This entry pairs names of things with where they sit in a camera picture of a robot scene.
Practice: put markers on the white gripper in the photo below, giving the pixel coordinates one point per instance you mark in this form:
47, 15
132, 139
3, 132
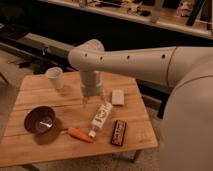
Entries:
91, 85

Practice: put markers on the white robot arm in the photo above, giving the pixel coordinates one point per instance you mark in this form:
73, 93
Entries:
187, 127

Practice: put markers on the white squeeze bottle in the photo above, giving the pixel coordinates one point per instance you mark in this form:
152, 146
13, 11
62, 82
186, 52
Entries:
99, 119

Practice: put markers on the white rectangular block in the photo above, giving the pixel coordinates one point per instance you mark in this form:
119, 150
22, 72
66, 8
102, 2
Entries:
117, 97

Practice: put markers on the orange carrot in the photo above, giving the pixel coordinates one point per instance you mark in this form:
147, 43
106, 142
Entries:
76, 133

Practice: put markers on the white paper cup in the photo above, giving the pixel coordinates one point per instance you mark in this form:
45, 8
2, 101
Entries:
54, 75

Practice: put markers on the black candy bar box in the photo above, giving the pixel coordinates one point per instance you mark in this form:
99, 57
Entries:
118, 133

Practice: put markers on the wooden table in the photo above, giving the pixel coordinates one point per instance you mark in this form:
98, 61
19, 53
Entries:
19, 147

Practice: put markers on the purple bowl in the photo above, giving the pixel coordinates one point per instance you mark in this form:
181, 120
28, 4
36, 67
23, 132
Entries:
39, 120

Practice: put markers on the long wooden bench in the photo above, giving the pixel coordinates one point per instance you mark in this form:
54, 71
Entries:
154, 95

